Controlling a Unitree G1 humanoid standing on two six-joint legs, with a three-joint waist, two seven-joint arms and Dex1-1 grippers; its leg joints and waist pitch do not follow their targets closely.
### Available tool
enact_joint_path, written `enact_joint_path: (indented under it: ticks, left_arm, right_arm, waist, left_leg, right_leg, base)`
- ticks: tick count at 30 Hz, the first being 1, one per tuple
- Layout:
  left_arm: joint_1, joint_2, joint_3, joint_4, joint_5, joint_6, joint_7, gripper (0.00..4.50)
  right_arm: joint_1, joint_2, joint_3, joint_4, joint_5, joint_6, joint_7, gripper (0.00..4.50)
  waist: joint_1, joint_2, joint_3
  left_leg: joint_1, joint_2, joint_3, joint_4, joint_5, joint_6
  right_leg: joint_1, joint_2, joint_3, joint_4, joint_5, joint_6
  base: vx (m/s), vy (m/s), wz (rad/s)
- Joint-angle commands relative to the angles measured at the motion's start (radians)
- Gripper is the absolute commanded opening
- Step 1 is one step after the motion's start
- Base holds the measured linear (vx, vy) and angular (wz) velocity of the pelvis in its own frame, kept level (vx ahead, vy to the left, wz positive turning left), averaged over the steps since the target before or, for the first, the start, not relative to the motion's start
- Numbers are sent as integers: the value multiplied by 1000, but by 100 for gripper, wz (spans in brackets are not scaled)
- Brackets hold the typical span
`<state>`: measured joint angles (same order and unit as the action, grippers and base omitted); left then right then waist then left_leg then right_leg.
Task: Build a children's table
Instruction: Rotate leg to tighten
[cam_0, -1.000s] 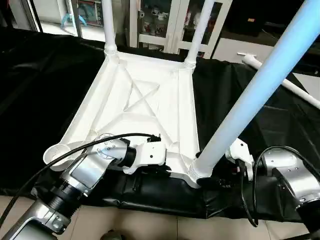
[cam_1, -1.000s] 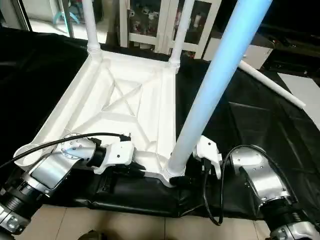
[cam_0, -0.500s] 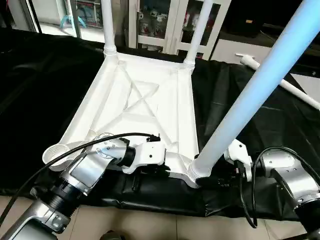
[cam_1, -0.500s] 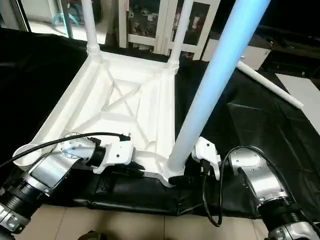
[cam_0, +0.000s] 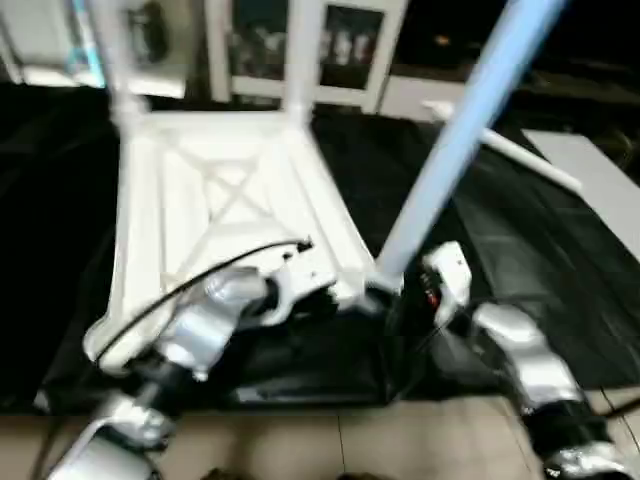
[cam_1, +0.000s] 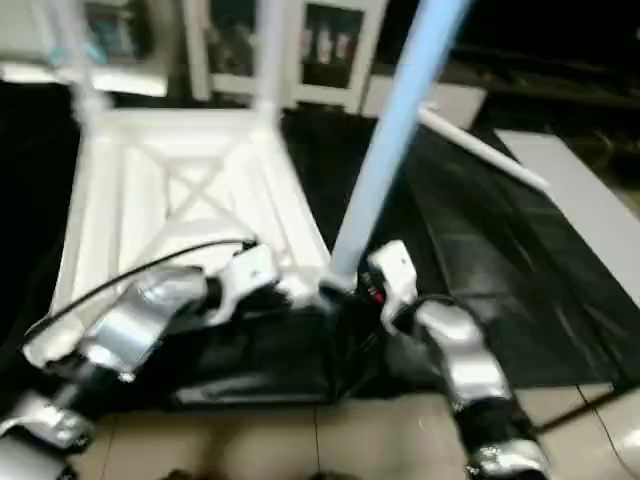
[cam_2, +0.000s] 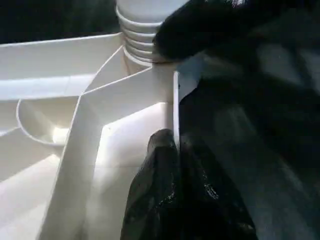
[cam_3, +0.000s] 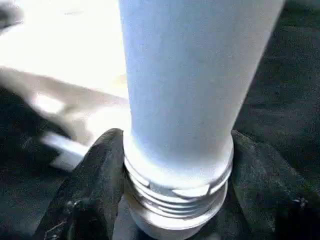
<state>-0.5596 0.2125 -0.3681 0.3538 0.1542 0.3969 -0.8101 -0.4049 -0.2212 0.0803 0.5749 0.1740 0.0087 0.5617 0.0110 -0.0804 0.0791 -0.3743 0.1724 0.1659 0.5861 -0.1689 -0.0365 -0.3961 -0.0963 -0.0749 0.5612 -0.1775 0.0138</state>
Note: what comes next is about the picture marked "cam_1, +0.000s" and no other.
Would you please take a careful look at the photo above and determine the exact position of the white plastic table top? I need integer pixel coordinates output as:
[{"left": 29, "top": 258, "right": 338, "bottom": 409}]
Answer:
[{"left": 22, "top": 105, "right": 337, "bottom": 367}]

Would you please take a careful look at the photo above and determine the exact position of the black metal stand leg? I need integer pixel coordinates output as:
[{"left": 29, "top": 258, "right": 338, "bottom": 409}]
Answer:
[{"left": 535, "top": 385, "right": 623, "bottom": 433}]

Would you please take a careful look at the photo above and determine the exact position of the teal storage box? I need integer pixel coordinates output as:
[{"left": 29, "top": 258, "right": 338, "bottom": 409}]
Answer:
[{"left": 85, "top": 0, "right": 153, "bottom": 63}]

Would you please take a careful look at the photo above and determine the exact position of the white drawer unit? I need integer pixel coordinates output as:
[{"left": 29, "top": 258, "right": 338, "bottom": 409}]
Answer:
[{"left": 360, "top": 75, "right": 487, "bottom": 132}]

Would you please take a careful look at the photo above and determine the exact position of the black work mat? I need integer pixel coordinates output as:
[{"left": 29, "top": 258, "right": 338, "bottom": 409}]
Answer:
[{"left": 0, "top": 80, "right": 640, "bottom": 406}]

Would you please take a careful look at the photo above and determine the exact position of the white glass-door cabinet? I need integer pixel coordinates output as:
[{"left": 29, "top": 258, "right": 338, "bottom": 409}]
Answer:
[{"left": 185, "top": 0, "right": 388, "bottom": 113}]

